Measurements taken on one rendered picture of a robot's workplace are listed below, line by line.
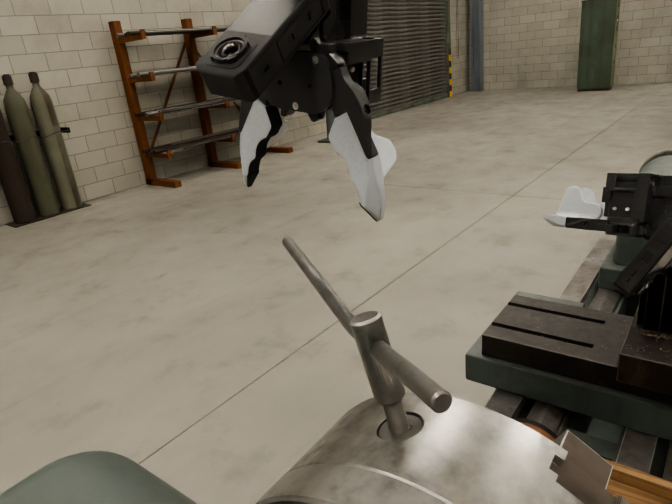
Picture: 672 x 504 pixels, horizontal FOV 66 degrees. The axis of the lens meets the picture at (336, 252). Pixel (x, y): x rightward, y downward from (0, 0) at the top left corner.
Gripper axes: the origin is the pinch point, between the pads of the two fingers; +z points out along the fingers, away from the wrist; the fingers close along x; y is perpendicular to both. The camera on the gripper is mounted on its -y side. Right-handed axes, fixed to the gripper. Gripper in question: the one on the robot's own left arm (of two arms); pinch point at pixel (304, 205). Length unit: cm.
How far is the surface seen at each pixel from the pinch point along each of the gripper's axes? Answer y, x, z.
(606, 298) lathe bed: 89, -23, 49
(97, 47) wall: 382, 606, 59
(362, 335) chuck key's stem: -10.6, -12.5, 2.6
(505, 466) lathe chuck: -10.2, -22.8, 8.6
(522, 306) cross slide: 59, -10, 40
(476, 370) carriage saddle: 44, -7, 47
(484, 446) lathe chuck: -9.4, -21.2, 8.5
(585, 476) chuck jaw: -6.4, -27.2, 10.4
